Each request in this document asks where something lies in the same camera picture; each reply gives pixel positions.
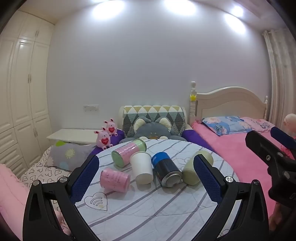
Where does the olive green plastic cup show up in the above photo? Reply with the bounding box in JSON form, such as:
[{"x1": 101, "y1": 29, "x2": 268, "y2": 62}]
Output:
[{"x1": 182, "y1": 150, "x2": 214, "y2": 186}]

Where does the small pink cup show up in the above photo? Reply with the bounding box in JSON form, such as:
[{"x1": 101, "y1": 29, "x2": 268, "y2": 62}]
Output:
[{"x1": 100, "y1": 168, "x2": 130, "y2": 193}]

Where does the pink and green tall cup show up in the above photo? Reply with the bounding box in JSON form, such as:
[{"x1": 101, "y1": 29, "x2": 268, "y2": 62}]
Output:
[{"x1": 111, "y1": 139, "x2": 147, "y2": 168}]

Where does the white paper cup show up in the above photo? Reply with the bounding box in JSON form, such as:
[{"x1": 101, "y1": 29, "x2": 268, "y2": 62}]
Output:
[{"x1": 130, "y1": 152, "x2": 154, "y2": 185}]

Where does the pink cartoon pillow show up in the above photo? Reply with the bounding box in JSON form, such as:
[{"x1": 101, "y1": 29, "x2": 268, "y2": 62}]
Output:
[{"x1": 241, "y1": 117, "x2": 274, "y2": 133}]

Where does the pink fluffy blanket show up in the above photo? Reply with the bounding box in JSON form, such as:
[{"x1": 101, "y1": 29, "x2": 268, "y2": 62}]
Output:
[{"x1": 0, "y1": 163, "x2": 70, "y2": 237}]

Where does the heart pattern bedsheet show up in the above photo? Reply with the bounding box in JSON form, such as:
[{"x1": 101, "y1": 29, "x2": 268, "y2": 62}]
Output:
[{"x1": 20, "y1": 147, "x2": 71, "y2": 188}]

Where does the blue cartoon pillow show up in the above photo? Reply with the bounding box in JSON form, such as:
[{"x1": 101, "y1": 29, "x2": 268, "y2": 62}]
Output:
[{"x1": 202, "y1": 116, "x2": 252, "y2": 136}]

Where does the cream bed headboard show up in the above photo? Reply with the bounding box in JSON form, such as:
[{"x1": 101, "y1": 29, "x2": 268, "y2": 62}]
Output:
[{"x1": 187, "y1": 81, "x2": 268, "y2": 125}]

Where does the grey flower pillow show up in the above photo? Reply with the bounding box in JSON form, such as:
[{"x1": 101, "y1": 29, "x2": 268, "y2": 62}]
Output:
[{"x1": 46, "y1": 141, "x2": 95, "y2": 172}]

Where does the white curtain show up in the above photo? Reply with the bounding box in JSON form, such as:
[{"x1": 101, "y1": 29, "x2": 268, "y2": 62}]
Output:
[{"x1": 262, "y1": 29, "x2": 295, "y2": 129}]

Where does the white nightstand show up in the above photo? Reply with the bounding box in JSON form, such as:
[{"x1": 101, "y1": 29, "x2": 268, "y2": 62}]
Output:
[{"x1": 47, "y1": 128, "x2": 97, "y2": 144}]

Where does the yellow star sticker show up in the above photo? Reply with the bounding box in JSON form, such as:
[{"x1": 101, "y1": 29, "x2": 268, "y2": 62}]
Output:
[{"x1": 189, "y1": 94, "x2": 197, "y2": 101}]

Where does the dark blue metal can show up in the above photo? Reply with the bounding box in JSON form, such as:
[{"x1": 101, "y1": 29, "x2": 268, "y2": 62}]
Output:
[{"x1": 152, "y1": 152, "x2": 183, "y2": 188}]

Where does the front pink pig toy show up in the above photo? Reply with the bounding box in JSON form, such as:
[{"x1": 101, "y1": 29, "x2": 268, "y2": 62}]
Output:
[{"x1": 94, "y1": 128, "x2": 113, "y2": 150}]

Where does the pink pig toy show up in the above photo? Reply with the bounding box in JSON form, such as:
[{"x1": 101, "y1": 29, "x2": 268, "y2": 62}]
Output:
[
  {"x1": 102, "y1": 118, "x2": 118, "y2": 137},
  {"x1": 94, "y1": 128, "x2": 113, "y2": 150}
]

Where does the triangle pattern cushion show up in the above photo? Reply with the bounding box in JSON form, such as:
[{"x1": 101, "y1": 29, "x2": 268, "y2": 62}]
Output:
[{"x1": 118, "y1": 105, "x2": 187, "y2": 138}]

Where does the striped white quilt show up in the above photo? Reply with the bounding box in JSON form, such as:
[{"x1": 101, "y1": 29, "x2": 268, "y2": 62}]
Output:
[{"x1": 76, "y1": 140, "x2": 239, "y2": 240}]

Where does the rear pink pig toy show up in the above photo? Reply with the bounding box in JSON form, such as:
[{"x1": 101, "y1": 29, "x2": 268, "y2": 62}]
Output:
[{"x1": 102, "y1": 118, "x2": 118, "y2": 137}]

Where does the grey cat plush pillow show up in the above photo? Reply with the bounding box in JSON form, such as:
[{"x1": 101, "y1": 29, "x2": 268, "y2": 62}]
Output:
[{"x1": 119, "y1": 117, "x2": 186, "y2": 144}]

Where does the cream wardrobe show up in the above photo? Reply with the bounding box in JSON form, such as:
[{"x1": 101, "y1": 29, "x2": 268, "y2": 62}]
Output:
[{"x1": 1, "y1": 11, "x2": 54, "y2": 177}]

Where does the wall socket panel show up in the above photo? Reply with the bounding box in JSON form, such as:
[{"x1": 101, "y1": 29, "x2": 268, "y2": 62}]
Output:
[{"x1": 83, "y1": 105, "x2": 99, "y2": 111}]

